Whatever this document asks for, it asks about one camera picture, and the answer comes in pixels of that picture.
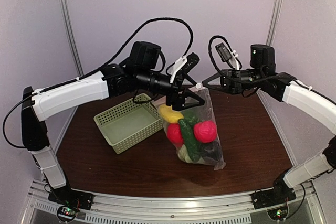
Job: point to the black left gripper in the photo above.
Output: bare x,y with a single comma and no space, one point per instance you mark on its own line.
172,98

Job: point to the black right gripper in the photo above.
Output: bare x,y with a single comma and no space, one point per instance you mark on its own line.
234,88

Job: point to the yellow toy corn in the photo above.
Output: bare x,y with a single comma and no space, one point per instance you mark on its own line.
169,115

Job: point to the green toy bell pepper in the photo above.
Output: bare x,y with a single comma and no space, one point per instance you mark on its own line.
191,117

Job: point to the green toy cucumber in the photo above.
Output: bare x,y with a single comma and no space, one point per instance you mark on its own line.
192,145

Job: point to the red toy strawberry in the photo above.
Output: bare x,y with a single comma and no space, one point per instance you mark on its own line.
173,133

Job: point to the red toy apple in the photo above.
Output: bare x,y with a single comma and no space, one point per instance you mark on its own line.
205,132

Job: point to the clear zip top bag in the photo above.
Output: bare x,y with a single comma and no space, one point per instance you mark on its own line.
205,113

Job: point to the white toy cauliflower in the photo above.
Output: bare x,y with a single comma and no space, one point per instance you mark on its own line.
183,155

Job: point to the purple toy eggplant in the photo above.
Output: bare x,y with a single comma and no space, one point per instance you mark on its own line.
211,153

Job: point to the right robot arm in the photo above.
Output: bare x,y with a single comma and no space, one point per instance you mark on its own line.
284,88

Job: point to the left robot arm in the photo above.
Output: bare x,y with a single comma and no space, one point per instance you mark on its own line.
133,73

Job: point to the green plastic basket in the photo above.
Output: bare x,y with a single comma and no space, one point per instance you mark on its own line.
129,123

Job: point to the right circuit board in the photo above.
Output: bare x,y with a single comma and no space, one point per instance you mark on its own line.
277,214

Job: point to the circuit board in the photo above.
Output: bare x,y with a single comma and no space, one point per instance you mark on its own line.
277,214
66,214

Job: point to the left circuit board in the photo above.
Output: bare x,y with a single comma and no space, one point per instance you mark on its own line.
66,214

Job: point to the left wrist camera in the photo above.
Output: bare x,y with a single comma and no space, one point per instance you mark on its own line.
184,64

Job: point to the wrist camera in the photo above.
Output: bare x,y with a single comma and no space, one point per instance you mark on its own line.
184,64
229,56

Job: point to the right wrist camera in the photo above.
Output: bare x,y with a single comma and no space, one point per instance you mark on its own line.
229,56

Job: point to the right aluminium corner post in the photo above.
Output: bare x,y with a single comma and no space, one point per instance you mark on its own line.
276,10

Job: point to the aluminium corner post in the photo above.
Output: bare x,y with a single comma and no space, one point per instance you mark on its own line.
70,36
276,10

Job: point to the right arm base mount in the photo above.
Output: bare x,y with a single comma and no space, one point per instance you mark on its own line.
272,197

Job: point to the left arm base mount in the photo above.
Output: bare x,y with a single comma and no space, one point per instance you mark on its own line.
71,198

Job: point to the left aluminium corner post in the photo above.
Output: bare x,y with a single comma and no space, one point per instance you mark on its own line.
70,36

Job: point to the aluminium front frame rail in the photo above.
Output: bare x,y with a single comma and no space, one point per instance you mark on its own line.
231,208

